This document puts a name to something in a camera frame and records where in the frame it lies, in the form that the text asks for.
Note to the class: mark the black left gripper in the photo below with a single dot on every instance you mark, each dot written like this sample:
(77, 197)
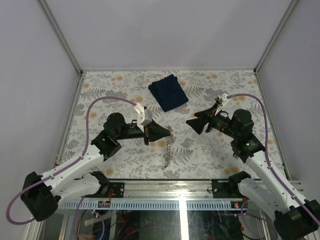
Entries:
(153, 132)

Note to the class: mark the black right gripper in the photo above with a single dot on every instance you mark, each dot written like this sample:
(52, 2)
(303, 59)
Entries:
(198, 124)

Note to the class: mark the steel disc with keyrings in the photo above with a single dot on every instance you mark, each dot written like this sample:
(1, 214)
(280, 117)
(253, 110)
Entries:
(168, 153)

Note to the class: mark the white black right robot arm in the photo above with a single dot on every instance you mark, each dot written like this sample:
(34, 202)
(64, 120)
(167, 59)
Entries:
(293, 216)

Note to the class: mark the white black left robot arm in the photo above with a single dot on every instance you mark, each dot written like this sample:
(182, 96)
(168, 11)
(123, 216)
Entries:
(44, 193)

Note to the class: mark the dark blue folded cloth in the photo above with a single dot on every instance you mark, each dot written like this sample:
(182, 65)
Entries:
(168, 93)

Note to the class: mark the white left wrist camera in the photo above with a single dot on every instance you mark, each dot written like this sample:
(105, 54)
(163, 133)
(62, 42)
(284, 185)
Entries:
(144, 116)

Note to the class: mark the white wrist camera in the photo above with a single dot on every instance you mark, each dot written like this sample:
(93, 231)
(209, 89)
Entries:
(221, 101)
(144, 116)

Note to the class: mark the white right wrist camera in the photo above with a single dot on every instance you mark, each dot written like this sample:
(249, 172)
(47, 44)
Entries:
(221, 101)

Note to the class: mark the aluminium mounting rail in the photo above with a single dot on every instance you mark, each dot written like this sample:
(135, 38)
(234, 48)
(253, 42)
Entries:
(162, 190)

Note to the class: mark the white slotted cable duct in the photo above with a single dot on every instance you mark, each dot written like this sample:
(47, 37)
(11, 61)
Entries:
(120, 204)

